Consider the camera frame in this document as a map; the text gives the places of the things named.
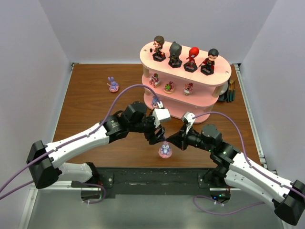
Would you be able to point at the pink yellow character toy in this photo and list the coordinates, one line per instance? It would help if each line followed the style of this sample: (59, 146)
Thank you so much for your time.
(188, 88)

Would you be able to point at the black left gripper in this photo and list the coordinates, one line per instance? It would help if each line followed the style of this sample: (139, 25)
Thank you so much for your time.
(152, 132)

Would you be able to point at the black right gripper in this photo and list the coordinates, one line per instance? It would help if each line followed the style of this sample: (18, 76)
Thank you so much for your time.
(184, 139)

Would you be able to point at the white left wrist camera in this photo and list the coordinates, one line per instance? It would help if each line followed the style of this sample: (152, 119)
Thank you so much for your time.
(160, 116)

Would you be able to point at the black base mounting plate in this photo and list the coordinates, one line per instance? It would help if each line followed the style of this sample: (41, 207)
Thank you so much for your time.
(157, 181)

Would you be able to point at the purple bunny toy upright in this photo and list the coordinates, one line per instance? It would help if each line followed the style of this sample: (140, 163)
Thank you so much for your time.
(113, 85)

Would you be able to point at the purple bunny toy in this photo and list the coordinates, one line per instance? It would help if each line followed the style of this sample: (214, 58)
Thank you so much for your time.
(165, 150)
(113, 85)

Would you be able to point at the brown-haired hero figurine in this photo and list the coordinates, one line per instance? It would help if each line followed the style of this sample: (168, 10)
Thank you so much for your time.
(157, 53)

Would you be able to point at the black-haired figurine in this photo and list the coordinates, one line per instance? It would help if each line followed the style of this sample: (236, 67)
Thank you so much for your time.
(207, 66)

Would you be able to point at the red spider hero figurine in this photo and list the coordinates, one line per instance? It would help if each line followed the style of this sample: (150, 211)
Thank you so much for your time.
(190, 65)

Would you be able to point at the dark tools behind shelf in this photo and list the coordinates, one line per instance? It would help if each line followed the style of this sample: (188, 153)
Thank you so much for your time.
(227, 93)

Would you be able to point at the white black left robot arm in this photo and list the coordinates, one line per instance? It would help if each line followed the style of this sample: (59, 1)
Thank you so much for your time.
(48, 163)

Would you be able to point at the pink three-tier oval shelf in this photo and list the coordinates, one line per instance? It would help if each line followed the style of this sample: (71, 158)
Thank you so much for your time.
(206, 88)

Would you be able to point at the black bat-masked figurine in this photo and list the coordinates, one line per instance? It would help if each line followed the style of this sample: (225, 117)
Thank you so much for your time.
(175, 51)

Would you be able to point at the pink donut toy green star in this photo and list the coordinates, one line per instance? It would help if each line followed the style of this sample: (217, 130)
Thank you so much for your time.
(169, 88)

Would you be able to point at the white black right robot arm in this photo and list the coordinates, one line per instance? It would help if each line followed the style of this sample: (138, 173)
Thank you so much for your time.
(236, 170)

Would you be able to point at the red white cake toy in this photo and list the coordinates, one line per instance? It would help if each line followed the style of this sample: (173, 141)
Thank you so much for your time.
(154, 80)

